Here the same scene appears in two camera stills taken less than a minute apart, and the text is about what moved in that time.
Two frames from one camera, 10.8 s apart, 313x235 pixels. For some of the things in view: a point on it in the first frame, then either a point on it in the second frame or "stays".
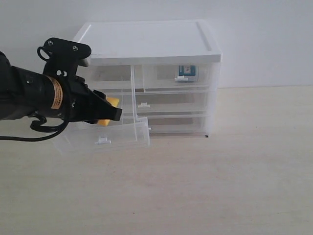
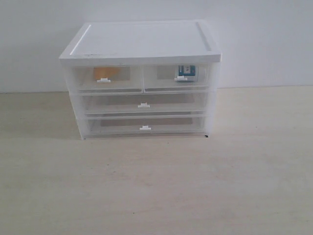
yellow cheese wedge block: x=114 y=102 → x=111 y=73
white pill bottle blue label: x=189 y=71 stays
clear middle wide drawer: x=193 y=104 stays
